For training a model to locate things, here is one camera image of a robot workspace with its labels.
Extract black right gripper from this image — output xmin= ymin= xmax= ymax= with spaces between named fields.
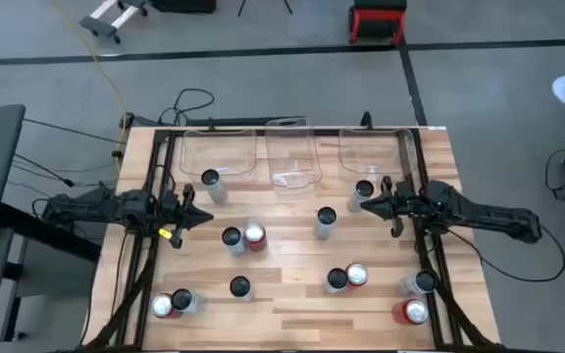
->
xmin=360 ymin=176 xmax=426 ymax=239

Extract red and black stool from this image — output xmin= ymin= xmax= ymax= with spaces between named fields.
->
xmin=347 ymin=0 xmax=408 ymax=46

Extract black case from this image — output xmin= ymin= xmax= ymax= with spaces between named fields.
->
xmin=150 ymin=0 xmax=218 ymax=15

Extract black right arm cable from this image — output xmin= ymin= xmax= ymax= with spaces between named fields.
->
xmin=443 ymin=223 xmax=565 ymax=284

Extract black power strip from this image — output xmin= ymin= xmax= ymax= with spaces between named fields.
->
xmin=183 ymin=116 xmax=308 ymax=127

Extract white Celsius can black lid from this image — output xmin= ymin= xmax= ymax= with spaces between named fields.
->
xmin=346 ymin=178 xmax=376 ymax=215
xmin=200 ymin=168 xmax=229 ymax=206
xmin=398 ymin=270 xmax=438 ymax=297
xmin=170 ymin=287 xmax=206 ymax=315
xmin=229 ymin=275 xmax=255 ymax=303
xmin=322 ymin=267 xmax=350 ymax=295
xmin=221 ymin=226 xmax=248 ymax=258
xmin=313 ymin=205 xmax=338 ymax=241

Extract long thin black cable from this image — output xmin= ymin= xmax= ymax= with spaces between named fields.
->
xmin=22 ymin=117 xmax=127 ymax=146

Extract narrow clear plastic bin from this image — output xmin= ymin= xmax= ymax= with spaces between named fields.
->
xmin=264 ymin=116 xmax=324 ymax=197

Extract red Darth Vader soda can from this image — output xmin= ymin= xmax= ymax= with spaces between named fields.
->
xmin=150 ymin=292 xmax=179 ymax=320
xmin=243 ymin=222 xmax=268 ymax=253
xmin=391 ymin=298 xmax=430 ymax=327
xmin=344 ymin=262 xmax=370 ymax=289

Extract black aluminium table frame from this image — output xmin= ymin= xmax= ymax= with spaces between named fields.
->
xmin=83 ymin=126 xmax=507 ymax=353

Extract black looped floor cable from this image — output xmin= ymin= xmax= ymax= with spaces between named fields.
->
xmin=157 ymin=87 xmax=215 ymax=126

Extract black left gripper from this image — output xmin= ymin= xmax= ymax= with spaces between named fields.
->
xmin=159 ymin=184 xmax=214 ymax=249

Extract yellow floor cable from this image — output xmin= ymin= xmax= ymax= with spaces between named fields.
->
xmin=50 ymin=0 xmax=129 ymax=173

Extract black curved floor cable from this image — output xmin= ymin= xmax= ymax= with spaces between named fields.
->
xmin=543 ymin=146 xmax=565 ymax=200

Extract grey wheeled dolly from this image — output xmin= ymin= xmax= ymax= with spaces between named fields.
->
xmin=78 ymin=0 xmax=149 ymax=44

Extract black desk leg beam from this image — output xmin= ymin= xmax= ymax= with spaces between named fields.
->
xmin=0 ymin=201 xmax=103 ymax=264

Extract black tripod legs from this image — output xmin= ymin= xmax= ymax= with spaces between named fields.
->
xmin=236 ymin=0 xmax=293 ymax=17

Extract wide clear plastic bin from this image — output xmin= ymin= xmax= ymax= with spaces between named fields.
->
xmin=336 ymin=126 xmax=419 ymax=177
xmin=178 ymin=127 xmax=259 ymax=183

